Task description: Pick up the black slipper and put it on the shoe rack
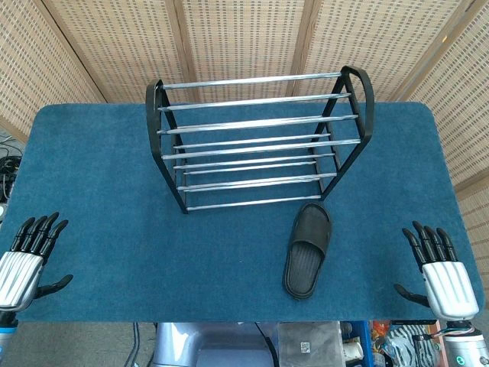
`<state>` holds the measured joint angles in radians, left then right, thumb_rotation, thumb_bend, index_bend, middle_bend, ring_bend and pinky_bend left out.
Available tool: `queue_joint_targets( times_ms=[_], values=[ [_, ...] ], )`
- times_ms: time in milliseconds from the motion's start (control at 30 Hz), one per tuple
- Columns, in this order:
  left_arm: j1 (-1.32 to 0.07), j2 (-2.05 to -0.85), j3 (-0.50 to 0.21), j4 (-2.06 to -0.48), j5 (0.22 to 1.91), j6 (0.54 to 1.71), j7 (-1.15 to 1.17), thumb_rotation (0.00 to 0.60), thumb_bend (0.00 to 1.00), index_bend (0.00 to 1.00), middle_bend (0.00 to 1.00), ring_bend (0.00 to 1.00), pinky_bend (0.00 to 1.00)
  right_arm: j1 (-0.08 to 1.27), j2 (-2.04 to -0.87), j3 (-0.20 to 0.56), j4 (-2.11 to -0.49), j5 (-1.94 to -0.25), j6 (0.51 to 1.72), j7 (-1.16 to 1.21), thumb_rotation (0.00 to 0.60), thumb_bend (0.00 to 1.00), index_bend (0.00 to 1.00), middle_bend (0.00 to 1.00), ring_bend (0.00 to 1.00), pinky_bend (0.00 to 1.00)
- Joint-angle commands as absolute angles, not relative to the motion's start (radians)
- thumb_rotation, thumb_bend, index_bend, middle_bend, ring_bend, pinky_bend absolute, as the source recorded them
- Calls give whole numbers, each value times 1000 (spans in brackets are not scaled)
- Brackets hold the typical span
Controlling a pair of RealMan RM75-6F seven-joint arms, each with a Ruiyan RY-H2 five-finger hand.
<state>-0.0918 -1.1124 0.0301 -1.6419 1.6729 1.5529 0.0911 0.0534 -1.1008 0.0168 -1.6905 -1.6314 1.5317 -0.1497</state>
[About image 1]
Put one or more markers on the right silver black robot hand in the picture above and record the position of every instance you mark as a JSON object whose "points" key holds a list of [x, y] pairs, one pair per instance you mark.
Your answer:
{"points": [[451, 286]]}

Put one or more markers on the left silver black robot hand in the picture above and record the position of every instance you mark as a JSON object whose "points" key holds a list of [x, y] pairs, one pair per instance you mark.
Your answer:
{"points": [[19, 275]]}

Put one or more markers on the black rubber slipper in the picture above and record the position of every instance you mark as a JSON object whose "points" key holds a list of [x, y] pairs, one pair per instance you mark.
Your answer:
{"points": [[305, 267]]}

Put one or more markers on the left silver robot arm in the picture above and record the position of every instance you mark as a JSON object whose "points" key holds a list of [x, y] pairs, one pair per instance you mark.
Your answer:
{"points": [[4, 336]]}

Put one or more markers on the silver blue robot base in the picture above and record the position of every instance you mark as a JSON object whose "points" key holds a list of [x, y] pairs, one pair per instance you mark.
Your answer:
{"points": [[179, 344]]}

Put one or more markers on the black chrome shoe rack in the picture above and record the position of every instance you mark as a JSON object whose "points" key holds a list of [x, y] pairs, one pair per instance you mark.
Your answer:
{"points": [[151, 122]]}

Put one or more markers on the zebra striped cloth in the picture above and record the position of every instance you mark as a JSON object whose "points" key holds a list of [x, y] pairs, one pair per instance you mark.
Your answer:
{"points": [[401, 340]]}

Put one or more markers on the blue felt table cover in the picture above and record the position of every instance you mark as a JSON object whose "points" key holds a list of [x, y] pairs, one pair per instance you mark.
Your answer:
{"points": [[114, 229]]}

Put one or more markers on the white paper cup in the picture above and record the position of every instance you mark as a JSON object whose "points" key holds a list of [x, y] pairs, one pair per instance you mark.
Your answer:
{"points": [[351, 349]]}

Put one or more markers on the grey box with QR code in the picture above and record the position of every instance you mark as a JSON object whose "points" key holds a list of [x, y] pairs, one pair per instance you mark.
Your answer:
{"points": [[305, 336]]}

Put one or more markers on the woven bamboo folding screen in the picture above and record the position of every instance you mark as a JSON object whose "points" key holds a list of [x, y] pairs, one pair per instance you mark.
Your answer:
{"points": [[244, 38]]}

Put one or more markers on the blue metal frame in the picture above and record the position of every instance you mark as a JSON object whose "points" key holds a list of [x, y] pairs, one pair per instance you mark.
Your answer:
{"points": [[363, 336]]}

